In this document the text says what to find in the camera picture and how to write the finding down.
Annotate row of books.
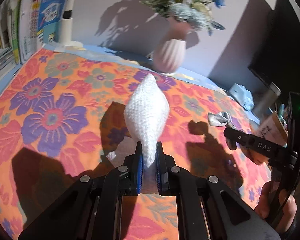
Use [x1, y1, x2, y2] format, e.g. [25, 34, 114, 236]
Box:
[0, 0, 68, 66]

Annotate silver grey bow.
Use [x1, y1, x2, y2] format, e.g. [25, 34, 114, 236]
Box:
[207, 112, 236, 129]

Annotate white knitted cloth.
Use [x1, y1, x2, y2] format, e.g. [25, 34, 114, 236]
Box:
[107, 74, 170, 169]

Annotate ribbed pink vase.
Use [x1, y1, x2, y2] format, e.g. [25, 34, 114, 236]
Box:
[152, 17, 191, 74]

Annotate black monitor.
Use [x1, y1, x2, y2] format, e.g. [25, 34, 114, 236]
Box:
[249, 0, 300, 105]

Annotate blue tissue pack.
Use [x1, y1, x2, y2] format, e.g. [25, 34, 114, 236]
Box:
[229, 83, 254, 111]

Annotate white desk lamp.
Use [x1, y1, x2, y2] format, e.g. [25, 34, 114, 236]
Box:
[57, 0, 83, 48]

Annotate person right hand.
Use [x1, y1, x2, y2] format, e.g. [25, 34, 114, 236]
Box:
[254, 181, 297, 233]

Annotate blue white artificial flowers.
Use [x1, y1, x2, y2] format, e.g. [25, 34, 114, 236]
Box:
[142, 0, 225, 36]

